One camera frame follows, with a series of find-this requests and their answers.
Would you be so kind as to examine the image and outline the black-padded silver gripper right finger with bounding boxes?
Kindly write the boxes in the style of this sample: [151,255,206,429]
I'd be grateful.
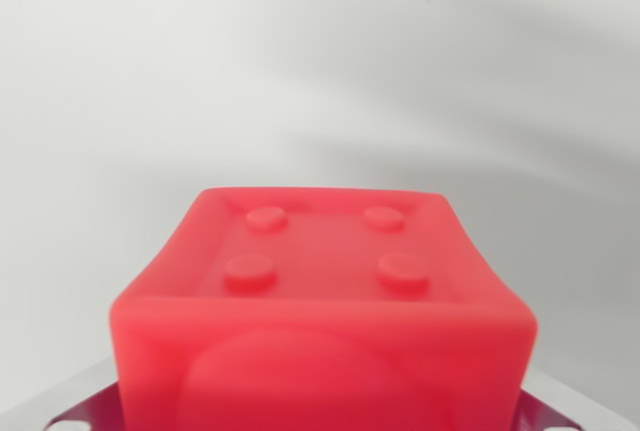
[509,381,595,431]

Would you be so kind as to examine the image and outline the red studded plastic cube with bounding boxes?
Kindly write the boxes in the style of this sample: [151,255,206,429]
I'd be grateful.
[108,186,539,431]

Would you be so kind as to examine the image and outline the black-padded silver gripper left finger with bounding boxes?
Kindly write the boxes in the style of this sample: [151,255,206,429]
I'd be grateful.
[42,356,127,431]

